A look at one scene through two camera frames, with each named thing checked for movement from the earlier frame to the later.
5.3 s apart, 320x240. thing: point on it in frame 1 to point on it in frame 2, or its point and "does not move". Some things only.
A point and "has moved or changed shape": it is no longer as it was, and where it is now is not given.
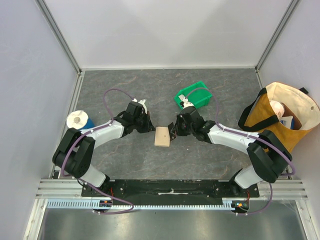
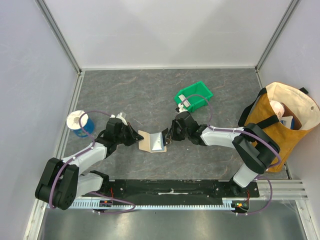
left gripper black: x=149 y=127 to x=134 y=137
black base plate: x=169 y=192 does not move
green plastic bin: x=198 y=94 does not move
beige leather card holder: x=162 y=137 has moved or changed shape
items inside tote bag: x=286 y=116 does not move
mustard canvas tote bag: x=258 y=117 does not move
